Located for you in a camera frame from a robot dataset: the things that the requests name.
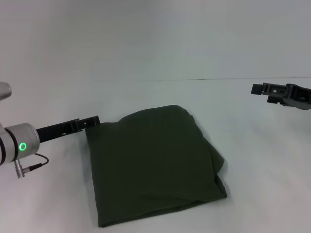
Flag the dark green shirt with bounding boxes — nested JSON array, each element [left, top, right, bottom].
[[85, 104, 228, 221]]

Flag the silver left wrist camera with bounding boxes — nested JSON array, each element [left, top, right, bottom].
[[0, 82, 12, 102]]

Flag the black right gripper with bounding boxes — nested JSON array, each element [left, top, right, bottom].
[[251, 83, 311, 112]]

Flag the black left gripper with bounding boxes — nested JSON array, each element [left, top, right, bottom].
[[35, 115, 101, 144]]

